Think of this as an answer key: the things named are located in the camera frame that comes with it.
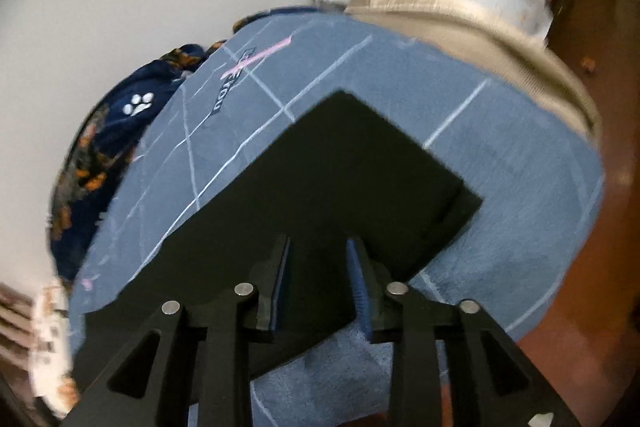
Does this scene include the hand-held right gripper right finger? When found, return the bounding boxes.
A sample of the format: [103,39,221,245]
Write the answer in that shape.
[346,236,583,427]

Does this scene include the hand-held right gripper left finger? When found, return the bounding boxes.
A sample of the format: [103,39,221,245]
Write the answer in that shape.
[60,234,293,427]

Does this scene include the black pants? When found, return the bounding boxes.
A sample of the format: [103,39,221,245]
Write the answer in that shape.
[82,89,483,380]

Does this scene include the blue grid bedsheet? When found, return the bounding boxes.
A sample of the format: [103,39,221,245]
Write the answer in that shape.
[67,9,606,427]

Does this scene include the white floral quilt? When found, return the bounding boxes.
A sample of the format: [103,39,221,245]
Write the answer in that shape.
[27,277,83,413]

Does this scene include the navy dog print blanket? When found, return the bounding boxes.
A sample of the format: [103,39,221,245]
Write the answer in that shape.
[47,4,321,280]

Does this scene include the beige cloth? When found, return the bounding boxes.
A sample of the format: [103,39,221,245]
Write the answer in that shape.
[345,0,603,152]

